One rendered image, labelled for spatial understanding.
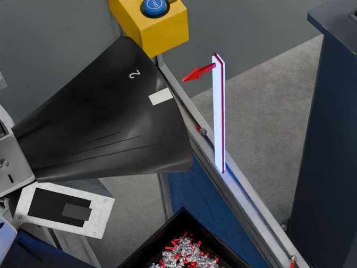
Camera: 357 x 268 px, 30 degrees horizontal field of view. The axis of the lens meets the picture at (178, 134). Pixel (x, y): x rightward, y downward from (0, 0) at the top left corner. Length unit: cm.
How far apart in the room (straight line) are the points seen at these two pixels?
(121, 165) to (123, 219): 128
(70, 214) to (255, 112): 140
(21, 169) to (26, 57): 95
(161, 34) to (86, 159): 39
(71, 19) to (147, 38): 63
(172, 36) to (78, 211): 39
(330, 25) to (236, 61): 108
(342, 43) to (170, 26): 32
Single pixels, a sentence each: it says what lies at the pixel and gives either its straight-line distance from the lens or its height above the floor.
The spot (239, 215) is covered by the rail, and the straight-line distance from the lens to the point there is 129.
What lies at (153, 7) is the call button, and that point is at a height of 108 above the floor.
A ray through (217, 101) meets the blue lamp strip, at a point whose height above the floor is 109.
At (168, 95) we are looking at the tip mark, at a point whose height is 119.
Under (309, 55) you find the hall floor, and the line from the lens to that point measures 257.
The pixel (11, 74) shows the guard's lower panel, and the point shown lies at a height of 55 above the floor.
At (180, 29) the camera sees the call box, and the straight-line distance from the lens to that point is 127.
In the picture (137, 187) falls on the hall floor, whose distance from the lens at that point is 226.
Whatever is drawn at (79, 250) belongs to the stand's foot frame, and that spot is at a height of 8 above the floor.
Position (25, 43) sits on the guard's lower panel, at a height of 64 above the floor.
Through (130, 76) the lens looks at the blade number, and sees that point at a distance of 99.
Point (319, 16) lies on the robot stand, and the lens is 134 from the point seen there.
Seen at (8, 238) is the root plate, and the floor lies 109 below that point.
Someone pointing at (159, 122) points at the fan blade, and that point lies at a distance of 96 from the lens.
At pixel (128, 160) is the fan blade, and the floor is 117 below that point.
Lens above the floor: 197
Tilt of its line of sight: 57 degrees down
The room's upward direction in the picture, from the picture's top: 6 degrees counter-clockwise
